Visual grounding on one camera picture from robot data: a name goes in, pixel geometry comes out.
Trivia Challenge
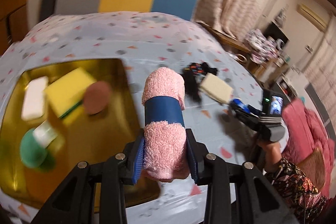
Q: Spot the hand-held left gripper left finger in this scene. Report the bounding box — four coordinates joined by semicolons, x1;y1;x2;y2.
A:
29;132;146;224

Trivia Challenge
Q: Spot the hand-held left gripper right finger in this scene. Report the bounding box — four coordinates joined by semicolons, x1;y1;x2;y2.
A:
186;130;300;224

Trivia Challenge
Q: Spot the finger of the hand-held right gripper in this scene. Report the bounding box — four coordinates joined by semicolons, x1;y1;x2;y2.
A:
231;103;263;128

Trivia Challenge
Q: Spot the blue tissue pack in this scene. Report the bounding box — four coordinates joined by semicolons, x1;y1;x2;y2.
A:
228;98;251;113

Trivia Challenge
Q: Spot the pink towel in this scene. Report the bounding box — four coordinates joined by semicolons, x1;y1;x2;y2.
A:
142;67;190;183

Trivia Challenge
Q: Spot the beige cloth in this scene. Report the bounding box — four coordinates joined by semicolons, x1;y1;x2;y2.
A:
199;73;234;105

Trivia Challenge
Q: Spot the gold metal box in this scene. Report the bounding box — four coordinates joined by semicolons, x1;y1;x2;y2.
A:
0;57;162;207

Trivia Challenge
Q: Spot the black beaded hairpiece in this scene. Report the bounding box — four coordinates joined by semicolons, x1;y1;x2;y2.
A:
181;63;204;103

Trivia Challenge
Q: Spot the brown round puff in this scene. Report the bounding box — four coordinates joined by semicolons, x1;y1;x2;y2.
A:
83;81;112;115

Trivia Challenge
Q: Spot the yellow sponge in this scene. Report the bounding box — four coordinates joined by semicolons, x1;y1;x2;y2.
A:
43;67;96;126

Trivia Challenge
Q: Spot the white soap bar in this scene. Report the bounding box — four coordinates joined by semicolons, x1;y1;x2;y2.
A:
21;76;50;121

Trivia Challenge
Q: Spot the person's right forearm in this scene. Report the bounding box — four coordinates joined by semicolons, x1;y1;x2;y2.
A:
265;157;328;224

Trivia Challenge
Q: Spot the person's right hand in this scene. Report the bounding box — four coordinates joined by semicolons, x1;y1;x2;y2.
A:
256;139;285;174

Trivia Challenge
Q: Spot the pink quilt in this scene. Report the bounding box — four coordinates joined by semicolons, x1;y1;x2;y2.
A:
282;98;336;198

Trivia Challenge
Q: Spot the cluttered storage shelf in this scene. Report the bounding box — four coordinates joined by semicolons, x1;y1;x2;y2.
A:
276;64;310;101

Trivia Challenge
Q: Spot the black scrunchie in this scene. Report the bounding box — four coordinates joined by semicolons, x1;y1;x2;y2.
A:
201;62;219;76

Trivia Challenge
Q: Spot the pile of clothes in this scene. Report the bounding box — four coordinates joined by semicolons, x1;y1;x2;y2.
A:
244;28;279;63

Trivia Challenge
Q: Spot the wooden side table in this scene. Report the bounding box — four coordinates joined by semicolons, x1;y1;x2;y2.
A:
197;21;252;69

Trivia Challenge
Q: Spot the black monitor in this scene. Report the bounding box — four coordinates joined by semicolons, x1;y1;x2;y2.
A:
264;21;289;43

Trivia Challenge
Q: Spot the patterned tablecloth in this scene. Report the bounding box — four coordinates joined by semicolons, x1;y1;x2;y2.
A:
0;11;289;224

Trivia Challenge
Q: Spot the beige air conditioner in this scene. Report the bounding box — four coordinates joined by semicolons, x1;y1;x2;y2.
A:
297;3;330;30

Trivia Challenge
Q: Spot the wooden wardrobe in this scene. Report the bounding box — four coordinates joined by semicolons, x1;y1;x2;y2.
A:
0;0;34;48

